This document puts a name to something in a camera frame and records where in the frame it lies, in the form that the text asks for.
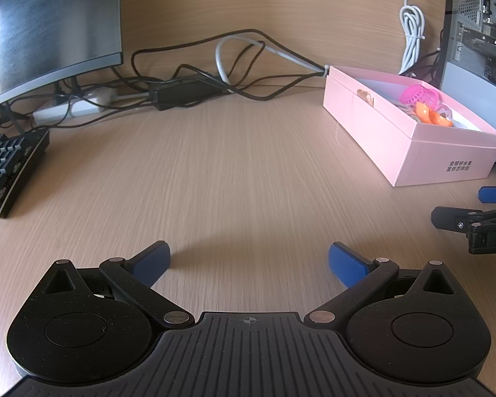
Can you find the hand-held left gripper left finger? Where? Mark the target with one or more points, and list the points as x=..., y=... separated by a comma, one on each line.
x=153, y=262

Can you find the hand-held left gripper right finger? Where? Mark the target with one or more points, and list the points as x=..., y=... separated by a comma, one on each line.
x=349, y=262

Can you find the pink cardboard box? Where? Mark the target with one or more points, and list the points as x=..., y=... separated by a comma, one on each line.
x=396, y=140

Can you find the pink toy strainer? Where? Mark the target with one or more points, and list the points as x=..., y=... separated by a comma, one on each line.
x=417, y=95

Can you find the wooden desktop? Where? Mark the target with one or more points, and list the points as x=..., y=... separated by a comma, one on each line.
x=231, y=173

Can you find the pink and orange toy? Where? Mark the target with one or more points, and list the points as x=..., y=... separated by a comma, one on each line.
x=423, y=112

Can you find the computer case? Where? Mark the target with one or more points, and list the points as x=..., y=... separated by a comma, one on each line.
x=479, y=29

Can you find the white power strip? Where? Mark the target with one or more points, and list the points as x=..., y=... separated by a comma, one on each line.
x=78, y=109

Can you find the black power adapter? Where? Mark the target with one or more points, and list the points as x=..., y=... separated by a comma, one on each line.
x=182, y=93

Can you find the black keyboard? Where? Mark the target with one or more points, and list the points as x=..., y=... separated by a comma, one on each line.
x=8, y=165

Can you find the computer monitor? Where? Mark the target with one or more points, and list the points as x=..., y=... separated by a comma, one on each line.
x=45, y=20

